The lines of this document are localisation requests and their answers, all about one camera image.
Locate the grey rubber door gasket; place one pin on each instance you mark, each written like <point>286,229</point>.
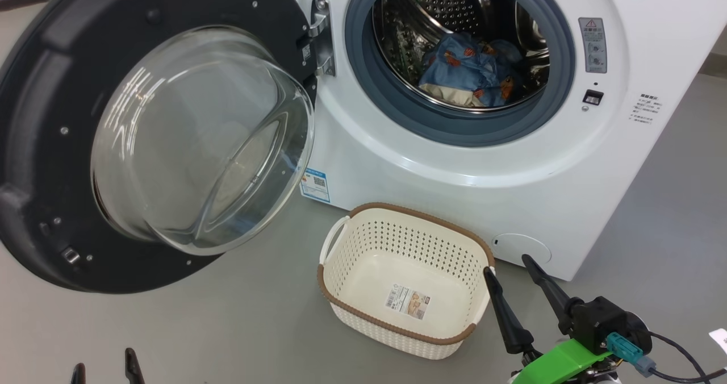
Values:
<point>363,71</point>

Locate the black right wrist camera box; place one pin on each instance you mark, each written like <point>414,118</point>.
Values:
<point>602,318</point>

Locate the cream perforated laundry basket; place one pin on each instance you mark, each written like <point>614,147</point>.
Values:
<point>352,247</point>

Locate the white paper tag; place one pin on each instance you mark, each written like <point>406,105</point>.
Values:
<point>720,341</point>

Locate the paper product sticker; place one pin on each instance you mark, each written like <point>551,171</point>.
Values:
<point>408,302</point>

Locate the white front-load washing machine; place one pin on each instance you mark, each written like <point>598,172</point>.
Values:
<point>454,174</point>

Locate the blue energy label sticker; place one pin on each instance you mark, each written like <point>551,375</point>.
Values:
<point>315,185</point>

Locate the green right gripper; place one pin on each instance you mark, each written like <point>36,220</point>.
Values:
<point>562,364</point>

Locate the stainless steel washing machine drum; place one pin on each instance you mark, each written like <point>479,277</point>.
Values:
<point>437,3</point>

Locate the small printed text label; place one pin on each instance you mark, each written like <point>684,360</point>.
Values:
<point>646,108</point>

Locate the metal door hinge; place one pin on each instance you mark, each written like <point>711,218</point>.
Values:
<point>322,37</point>

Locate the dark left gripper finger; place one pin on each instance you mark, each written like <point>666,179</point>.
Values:
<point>78,375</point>
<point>133,370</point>

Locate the grey warning label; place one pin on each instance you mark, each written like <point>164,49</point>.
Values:
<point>592,46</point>

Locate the round white filter cover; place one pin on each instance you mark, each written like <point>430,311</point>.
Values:
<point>531,247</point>

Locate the black round glass washer door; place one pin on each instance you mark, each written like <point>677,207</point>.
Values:
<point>45,117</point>

